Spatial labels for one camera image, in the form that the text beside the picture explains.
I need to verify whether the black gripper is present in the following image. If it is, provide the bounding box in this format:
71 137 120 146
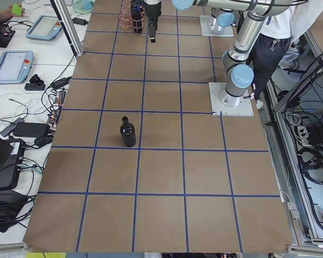
143 0 162 43

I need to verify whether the copper wire wine basket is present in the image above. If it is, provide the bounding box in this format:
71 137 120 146
119 0 135 33

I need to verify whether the black power adapter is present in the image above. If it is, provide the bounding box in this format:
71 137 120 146
13 122 50 138

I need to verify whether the blue teach pendant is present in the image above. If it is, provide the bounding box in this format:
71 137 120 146
0 51 34 84
25 15 62 41

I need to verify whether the lower blue teach pendant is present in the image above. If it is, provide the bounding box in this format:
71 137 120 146
0 51 34 84

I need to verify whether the upper blue teach pendant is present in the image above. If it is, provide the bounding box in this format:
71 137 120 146
25 15 62 41

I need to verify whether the black laptop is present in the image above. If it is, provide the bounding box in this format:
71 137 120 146
0 138 25 191

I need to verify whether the green plastic bowl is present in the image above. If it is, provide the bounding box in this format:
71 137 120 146
72 0 95 15

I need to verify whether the green block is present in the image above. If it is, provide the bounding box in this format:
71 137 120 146
11 4 23 16

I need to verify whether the person hand at desk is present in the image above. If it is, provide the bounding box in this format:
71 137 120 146
3 4 25 20

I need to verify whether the person in white shirt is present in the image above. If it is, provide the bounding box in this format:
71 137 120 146
246 1 323 109

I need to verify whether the dark wine bottle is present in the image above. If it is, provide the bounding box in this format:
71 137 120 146
120 116 136 147
130 0 144 34

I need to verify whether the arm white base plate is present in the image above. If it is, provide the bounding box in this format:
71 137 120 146
209 82 254 117
199 13 234 37

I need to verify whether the dark wine bottle in basket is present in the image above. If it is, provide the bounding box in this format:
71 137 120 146
130 0 144 34

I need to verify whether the aluminium frame post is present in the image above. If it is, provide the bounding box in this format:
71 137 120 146
50 0 83 57

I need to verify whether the black power brick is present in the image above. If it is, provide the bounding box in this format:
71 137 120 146
72 17 88 26

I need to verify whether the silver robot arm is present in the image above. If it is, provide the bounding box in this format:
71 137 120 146
173 1 293 108

